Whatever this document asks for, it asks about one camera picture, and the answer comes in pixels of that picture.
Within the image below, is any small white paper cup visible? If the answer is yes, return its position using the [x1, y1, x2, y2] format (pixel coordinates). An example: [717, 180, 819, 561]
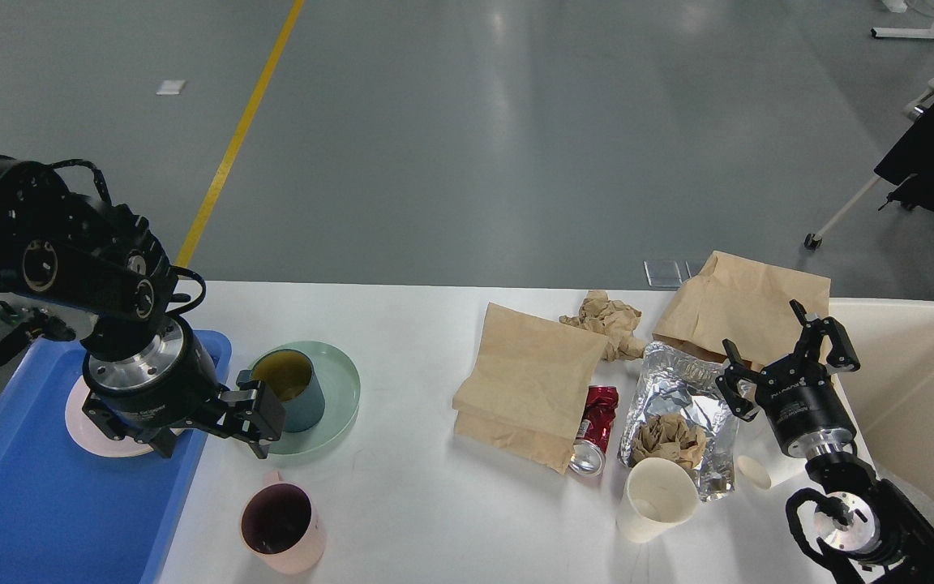
[736, 455, 774, 489]

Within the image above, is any beige plastic bin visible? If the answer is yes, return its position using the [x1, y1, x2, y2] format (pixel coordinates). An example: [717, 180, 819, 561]
[830, 298, 934, 503]

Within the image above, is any crumpled paper on foil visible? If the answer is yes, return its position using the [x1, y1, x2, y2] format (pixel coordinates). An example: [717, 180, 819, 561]
[628, 414, 708, 470]

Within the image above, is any pink plate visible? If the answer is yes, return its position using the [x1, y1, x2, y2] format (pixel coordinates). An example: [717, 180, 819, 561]
[64, 375, 153, 458]

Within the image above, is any large brown paper bag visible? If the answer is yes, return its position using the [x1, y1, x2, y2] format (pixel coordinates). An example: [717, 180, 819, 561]
[452, 303, 607, 475]

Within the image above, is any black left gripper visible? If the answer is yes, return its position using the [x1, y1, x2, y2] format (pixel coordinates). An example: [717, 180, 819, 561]
[82, 316, 285, 461]

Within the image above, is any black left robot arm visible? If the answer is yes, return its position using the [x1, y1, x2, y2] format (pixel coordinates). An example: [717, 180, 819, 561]
[0, 155, 285, 459]

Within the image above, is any dark teal mug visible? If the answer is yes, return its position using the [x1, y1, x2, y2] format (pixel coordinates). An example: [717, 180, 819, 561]
[238, 349, 325, 433]

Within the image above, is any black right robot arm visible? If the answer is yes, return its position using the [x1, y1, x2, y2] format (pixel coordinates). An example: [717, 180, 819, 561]
[715, 300, 934, 583]

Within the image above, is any rear brown paper bag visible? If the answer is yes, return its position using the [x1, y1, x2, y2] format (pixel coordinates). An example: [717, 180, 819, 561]
[653, 251, 832, 370]

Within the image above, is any silver foil bag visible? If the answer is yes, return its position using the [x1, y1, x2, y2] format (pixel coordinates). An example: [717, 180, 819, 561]
[618, 341, 740, 502]

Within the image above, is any blue plastic tray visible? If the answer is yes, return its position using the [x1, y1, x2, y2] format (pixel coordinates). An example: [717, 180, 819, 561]
[0, 341, 208, 583]

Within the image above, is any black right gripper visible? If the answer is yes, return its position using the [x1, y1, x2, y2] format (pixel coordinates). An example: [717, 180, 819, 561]
[715, 300, 861, 456]

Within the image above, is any green plate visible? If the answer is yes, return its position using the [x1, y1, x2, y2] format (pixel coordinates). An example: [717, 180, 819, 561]
[246, 341, 361, 456]

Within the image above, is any pink mug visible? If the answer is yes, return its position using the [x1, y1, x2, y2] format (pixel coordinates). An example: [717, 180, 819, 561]
[238, 470, 328, 576]

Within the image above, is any crumpled brown paper ball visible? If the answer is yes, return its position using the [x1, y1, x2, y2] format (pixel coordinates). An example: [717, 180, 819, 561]
[557, 290, 646, 362]

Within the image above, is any crushed red soda can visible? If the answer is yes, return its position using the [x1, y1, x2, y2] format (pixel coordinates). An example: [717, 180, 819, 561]
[568, 385, 619, 477]

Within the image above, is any white wheeled rack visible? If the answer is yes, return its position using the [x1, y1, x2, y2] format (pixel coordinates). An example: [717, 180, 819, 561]
[804, 8, 934, 251]

